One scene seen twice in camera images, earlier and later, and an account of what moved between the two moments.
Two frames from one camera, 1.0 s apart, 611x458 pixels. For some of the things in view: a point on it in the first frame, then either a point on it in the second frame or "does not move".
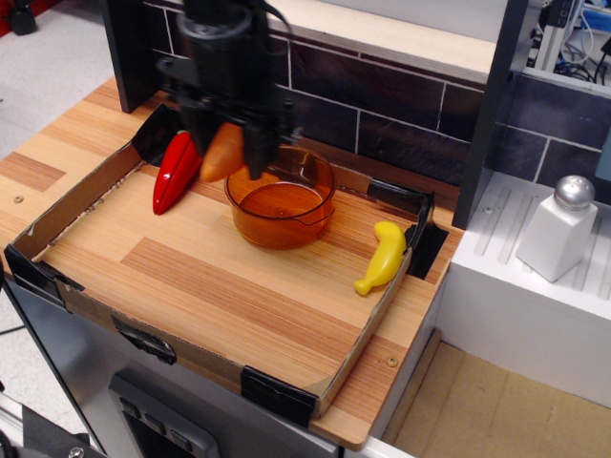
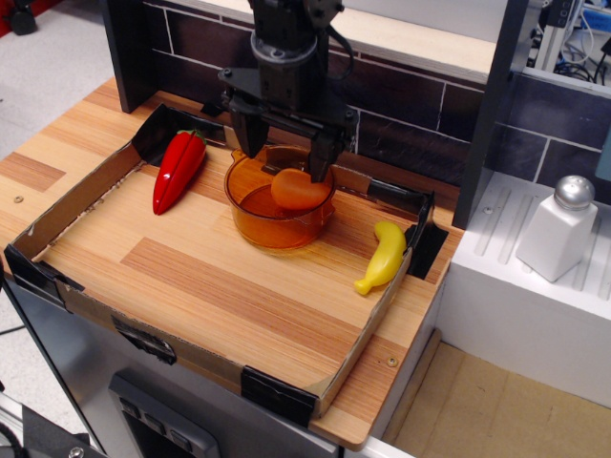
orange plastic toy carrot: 224,154 -> 293,188
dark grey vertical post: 513,25 does not move
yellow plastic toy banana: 388,259 does not move
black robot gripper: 224,73 -> 291,88
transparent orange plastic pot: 288,204 does not move
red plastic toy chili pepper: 180,162 does not move
